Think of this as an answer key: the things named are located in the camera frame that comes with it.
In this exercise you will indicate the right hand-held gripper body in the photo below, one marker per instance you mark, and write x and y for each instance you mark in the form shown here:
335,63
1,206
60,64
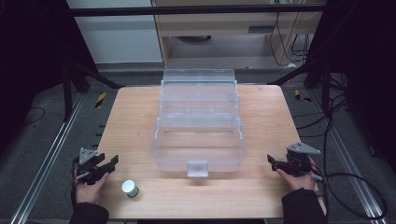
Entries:
299,161

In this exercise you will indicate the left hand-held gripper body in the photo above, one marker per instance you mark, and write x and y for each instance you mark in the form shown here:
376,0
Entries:
88,169

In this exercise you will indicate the person's right hand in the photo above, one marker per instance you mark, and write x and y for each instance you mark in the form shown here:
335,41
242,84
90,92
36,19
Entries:
299,182

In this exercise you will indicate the person's left hand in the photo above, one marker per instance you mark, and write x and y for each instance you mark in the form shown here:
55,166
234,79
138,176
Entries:
88,191

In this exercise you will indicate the small silver tin can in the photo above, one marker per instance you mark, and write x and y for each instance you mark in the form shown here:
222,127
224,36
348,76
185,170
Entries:
130,188

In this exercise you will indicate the black yellow striped tape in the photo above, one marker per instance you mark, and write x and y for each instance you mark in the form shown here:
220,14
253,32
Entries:
100,100
301,96

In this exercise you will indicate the black metal stand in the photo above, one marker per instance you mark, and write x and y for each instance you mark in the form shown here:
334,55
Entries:
314,81
77,84

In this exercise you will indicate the clear plastic tiered storage box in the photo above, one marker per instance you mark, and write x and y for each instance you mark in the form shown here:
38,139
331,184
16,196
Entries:
199,124

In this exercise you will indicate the dark curtain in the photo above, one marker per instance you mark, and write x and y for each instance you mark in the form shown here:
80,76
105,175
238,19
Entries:
31,62
361,71

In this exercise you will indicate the white cabinet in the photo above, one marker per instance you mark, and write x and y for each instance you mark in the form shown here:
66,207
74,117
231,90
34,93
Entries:
118,37

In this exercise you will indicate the light wooden desk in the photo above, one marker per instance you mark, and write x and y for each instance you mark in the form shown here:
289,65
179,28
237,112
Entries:
224,25

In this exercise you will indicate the aluminium floor rail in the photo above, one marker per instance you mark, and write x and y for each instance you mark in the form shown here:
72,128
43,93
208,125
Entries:
348,161
46,161

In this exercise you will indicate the black horizontal frame bar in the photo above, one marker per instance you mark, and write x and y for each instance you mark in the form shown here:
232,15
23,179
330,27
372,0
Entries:
193,10

